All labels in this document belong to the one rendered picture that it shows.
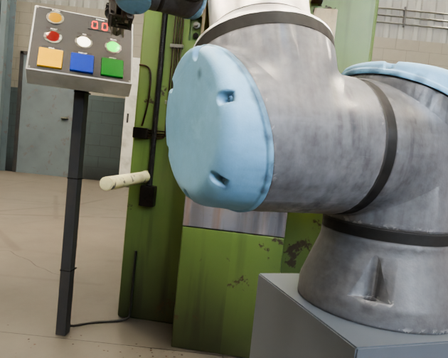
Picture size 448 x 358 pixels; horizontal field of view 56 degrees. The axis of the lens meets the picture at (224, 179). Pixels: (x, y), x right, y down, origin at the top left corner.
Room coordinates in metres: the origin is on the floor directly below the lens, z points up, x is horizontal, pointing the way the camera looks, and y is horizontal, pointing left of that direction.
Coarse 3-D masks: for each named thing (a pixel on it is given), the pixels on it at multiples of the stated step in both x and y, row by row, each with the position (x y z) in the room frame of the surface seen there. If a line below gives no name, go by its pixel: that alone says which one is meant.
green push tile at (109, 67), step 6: (102, 60) 1.48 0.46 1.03; (108, 60) 1.49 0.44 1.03; (114, 60) 1.50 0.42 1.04; (120, 60) 1.51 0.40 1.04; (102, 66) 1.47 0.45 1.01; (108, 66) 1.48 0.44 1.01; (114, 66) 1.49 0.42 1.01; (120, 66) 1.50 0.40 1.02; (102, 72) 1.46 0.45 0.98; (108, 72) 1.47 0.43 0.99; (114, 72) 1.47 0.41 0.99; (120, 72) 1.48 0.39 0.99; (120, 78) 1.48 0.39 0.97
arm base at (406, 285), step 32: (352, 224) 0.46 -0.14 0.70; (320, 256) 0.48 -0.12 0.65; (352, 256) 0.45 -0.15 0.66; (384, 256) 0.43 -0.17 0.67; (416, 256) 0.43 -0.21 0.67; (320, 288) 0.46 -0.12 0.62; (352, 288) 0.44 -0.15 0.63; (384, 288) 0.42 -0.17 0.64; (416, 288) 0.42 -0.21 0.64; (352, 320) 0.43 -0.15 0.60; (384, 320) 0.42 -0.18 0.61; (416, 320) 0.41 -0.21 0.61
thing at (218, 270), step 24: (192, 240) 1.55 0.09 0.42; (216, 240) 1.54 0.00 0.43; (240, 240) 1.54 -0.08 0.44; (264, 240) 1.53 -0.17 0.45; (192, 264) 1.55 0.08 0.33; (216, 264) 1.54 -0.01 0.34; (240, 264) 1.54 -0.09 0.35; (264, 264) 1.53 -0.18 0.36; (192, 288) 1.55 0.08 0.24; (216, 288) 1.54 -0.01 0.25; (240, 288) 1.53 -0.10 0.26; (192, 312) 1.55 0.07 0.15; (216, 312) 1.54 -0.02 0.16; (240, 312) 1.53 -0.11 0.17; (192, 336) 1.55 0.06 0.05; (216, 336) 1.54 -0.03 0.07; (240, 336) 1.53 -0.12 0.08
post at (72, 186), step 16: (80, 96) 1.56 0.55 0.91; (80, 112) 1.56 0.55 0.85; (80, 128) 1.56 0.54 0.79; (80, 144) 1.56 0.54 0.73; (80, 160) 1.57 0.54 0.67; (80, 176) 1.58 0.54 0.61; (80, 192) 1.59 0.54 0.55; (64, 224) 1.56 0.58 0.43; (64, 240) 1.56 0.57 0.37; (64, 256) 1.56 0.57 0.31; (64, 272) 1.56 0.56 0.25; (64, 288) 1.56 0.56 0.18; (64, 304) 1.56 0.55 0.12; (64, 320) 1.56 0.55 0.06
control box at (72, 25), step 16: (64, 16) 1.52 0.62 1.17; (80, 16) 1.55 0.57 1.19; (32, 32) 1.45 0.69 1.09; (64, 32) 1.49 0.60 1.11; (80, 32) 1.52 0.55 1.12; (96, 32) 1.54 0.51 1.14; (128, 32) 1.59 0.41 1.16; (32, 48) 1.42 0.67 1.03; (64, 48) 1.46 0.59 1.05; (80, 48) 1.48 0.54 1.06; (96, 48) 1.51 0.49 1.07; (128, 48) 1.55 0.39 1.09; (32, 64) 1.39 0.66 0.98; (64, 64) 1.43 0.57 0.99; (96, 64) 1.47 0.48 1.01; (128, 64) 1.52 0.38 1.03; (32, 80) 1.43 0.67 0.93; (48, 80) 1.43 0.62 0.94; (64, 80) 1.44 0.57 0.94; (80, 80) 1.45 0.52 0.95; (96, 80) 1.45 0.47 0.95; (112, 80) 1.47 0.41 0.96; (128, 80) 1.49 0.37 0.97; (128, 96) 1.54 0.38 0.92
